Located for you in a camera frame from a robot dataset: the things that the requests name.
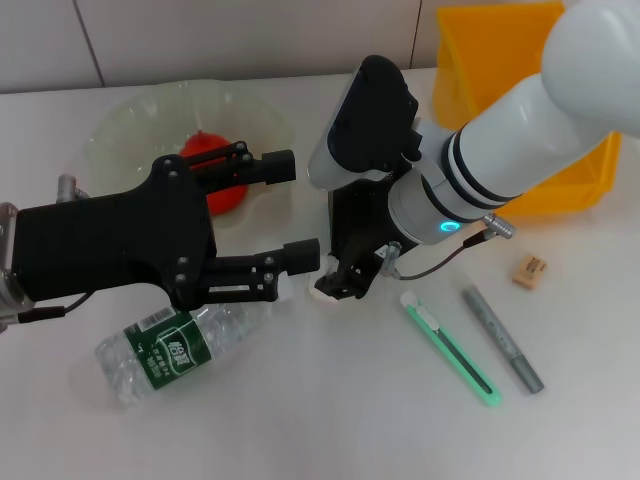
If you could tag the grey marker pen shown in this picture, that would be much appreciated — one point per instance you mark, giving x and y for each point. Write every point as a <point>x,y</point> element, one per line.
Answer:
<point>500,335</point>

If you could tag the tan eraser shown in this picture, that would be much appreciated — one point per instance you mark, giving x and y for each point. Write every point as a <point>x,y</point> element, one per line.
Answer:
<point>530,270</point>

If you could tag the right wrist camera housing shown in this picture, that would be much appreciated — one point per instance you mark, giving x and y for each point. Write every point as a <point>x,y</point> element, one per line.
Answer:
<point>370,125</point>

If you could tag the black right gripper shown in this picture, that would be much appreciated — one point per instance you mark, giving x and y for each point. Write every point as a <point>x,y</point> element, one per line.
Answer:
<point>365,225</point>

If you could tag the clear green-label water bottle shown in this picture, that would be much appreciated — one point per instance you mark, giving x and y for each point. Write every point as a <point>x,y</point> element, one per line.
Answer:
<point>165,350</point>

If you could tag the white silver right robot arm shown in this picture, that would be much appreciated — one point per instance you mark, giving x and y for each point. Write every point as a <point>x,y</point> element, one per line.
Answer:
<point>525,145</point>

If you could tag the translucent green fruit plate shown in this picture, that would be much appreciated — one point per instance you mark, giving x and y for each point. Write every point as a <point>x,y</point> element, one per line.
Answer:
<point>145,120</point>

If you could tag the red-orange fruit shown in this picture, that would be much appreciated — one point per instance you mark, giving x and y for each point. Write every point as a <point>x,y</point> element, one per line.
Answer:
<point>225,200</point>

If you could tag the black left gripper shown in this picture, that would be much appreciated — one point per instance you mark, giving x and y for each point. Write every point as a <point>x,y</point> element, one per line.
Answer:
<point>110,240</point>

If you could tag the yellow plastic bin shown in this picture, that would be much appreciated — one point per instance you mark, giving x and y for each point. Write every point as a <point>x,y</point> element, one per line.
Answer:
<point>480,50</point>

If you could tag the green utility knife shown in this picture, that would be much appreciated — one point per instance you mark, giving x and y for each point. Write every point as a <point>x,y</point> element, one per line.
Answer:
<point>450,345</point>

